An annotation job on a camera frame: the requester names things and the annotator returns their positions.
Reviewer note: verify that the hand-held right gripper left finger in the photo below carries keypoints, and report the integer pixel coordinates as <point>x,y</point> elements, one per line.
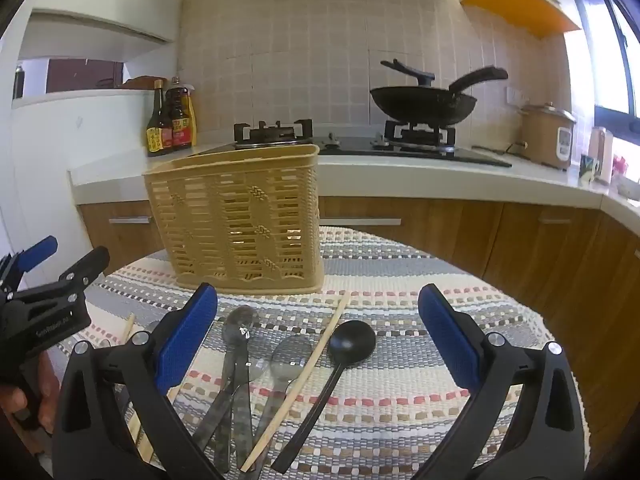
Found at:
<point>185,342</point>

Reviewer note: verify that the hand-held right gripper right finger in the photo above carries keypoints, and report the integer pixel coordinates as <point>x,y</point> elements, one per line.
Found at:
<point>450,345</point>

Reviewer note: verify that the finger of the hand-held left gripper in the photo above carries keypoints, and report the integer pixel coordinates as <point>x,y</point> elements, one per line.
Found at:
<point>40,251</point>
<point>87,267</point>

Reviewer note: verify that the wooden chopstick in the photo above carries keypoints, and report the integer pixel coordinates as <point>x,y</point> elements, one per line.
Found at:
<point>305,367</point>
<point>136,427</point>
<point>128,330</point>

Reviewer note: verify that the metal spoon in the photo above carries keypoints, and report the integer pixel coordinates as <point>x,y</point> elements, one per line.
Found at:
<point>210,425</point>
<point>241,319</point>
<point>292,355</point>

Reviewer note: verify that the black plastic spoon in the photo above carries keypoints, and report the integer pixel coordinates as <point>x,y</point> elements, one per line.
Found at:
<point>352,342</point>

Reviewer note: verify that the yellow plastic utensil basket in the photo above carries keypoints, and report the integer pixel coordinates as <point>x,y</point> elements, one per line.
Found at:
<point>240,210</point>

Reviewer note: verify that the person's left hand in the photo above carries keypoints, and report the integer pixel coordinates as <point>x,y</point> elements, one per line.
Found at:
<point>50,390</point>

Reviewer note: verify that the striped woven table mat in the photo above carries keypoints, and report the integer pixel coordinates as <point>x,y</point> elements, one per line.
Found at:
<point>400,320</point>

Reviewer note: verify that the dark soy sauce bottle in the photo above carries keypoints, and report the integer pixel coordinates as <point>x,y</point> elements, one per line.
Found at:
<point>157,135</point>

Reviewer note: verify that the white kitchen countertop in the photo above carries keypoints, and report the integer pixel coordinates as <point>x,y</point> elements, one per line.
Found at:
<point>425,177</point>

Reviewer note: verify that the red label sauce bottle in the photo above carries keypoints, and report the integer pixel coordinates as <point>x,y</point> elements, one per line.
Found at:
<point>181,120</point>

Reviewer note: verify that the yellow oil bottle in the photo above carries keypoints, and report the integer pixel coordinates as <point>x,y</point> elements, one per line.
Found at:
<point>193,115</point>

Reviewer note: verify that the black gas stove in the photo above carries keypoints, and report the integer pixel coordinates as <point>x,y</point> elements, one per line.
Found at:
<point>350,147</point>

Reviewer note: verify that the small printed cup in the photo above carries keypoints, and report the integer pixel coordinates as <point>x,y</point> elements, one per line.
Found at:
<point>590,167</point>

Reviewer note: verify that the beige rice cooker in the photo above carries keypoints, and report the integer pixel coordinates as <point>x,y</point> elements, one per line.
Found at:
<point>542,135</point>

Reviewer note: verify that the black wok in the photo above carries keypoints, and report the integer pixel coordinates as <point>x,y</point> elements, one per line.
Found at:
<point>420,105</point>

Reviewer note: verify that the window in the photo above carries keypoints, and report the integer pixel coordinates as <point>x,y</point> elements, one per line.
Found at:
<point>612,60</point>

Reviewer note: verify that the white wall socket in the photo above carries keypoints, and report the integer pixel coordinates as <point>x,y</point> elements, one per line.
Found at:
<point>514,96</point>

